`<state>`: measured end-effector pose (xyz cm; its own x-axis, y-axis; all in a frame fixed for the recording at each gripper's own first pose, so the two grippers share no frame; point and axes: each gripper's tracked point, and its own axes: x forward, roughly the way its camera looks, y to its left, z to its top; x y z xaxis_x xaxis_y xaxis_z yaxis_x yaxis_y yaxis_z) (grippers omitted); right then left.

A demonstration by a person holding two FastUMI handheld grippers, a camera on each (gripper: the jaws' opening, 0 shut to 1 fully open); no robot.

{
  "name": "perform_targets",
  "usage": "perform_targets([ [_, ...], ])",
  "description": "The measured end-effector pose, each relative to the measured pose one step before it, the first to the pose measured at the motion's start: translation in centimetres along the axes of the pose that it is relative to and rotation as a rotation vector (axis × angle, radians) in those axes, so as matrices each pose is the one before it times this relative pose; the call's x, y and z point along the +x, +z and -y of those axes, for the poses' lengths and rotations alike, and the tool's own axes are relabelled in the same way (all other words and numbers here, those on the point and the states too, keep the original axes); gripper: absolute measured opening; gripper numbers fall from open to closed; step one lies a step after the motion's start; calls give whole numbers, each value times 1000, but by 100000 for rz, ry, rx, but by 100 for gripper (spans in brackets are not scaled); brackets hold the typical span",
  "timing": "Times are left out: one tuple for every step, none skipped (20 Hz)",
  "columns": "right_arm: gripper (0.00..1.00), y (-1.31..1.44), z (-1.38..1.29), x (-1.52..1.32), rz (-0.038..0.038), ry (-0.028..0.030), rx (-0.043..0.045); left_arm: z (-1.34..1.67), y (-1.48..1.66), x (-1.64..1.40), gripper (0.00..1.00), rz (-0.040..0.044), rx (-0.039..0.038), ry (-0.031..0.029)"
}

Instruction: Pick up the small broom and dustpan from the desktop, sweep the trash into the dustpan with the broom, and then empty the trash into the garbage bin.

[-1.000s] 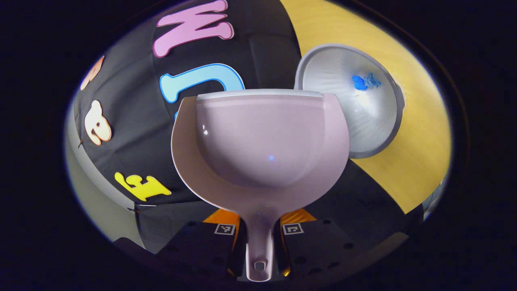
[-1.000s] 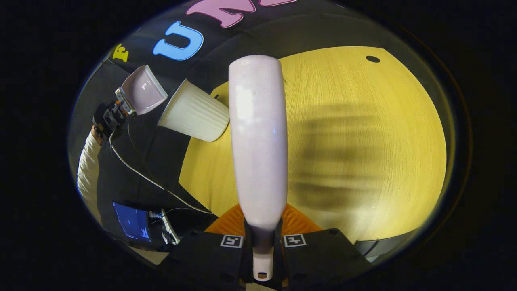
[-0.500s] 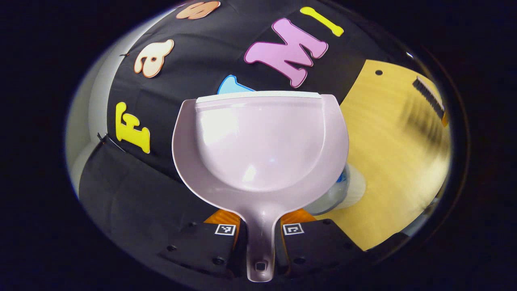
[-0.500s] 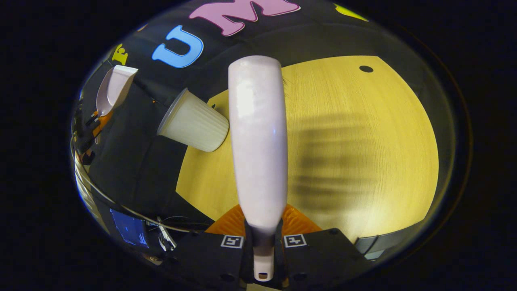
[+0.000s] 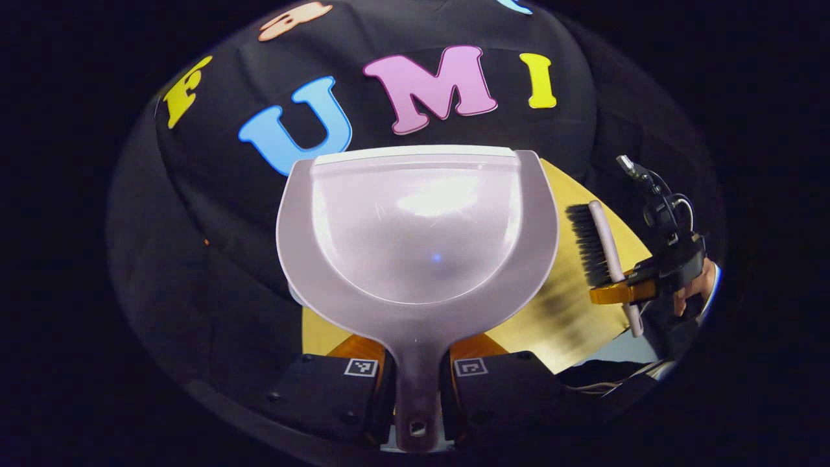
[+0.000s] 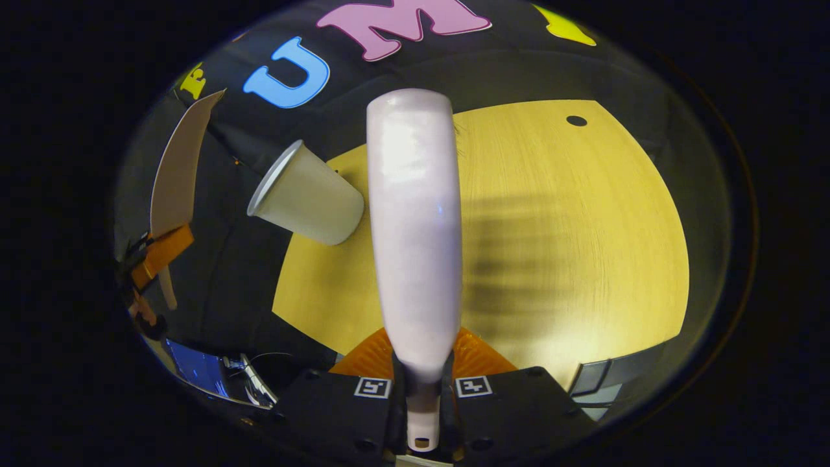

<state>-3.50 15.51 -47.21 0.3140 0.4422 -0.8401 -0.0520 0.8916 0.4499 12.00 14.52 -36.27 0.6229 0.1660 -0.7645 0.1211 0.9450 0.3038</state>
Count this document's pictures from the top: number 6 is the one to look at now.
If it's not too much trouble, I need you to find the small pale pink broom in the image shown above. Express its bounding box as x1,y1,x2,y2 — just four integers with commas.
366,88,463,453

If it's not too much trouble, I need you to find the wooden desktop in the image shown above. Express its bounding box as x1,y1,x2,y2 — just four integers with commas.
272,99,690,374

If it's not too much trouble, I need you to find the grey plastic object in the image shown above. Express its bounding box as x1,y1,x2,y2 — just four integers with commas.
569,359,624,422

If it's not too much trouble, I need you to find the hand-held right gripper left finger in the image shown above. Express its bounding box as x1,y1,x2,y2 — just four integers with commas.
276,328,406,455

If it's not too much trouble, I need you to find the white ribbed garbage bin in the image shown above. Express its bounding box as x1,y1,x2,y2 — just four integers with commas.
246,139,366,246

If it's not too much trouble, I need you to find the pale pink dustpan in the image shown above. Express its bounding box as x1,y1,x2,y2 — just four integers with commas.
149,89,227,311

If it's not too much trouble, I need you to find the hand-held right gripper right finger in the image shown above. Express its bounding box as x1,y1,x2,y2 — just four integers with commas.
447,328,597,455

